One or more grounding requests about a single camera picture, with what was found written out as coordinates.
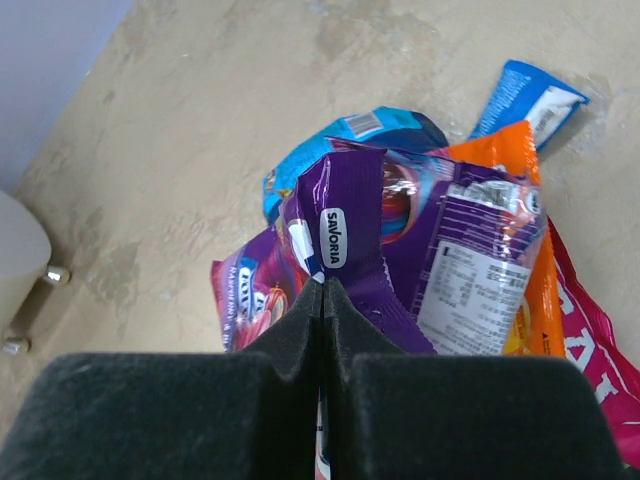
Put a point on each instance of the orange Fox's fruits candy bag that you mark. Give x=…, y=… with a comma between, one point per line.
x=538, y=325

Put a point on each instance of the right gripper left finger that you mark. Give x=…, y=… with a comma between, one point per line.
x=165, y=405

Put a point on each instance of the blue gummy candy bag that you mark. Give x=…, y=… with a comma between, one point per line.
x=384, y=127

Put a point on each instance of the blue snack bar wrapper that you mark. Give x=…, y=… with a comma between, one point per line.
x=526, y=92

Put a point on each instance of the purple snack packet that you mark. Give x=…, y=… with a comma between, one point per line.
x=258, y=286

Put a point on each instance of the red chips bag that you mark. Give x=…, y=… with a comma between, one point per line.
x=590, y=344

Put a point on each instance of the red orange snack packet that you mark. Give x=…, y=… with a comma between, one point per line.
x=437, y=254

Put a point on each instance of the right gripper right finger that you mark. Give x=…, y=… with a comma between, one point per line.
x=465, y=410

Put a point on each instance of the white cylindrical box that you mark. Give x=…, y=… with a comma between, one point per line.
x=25, y=259

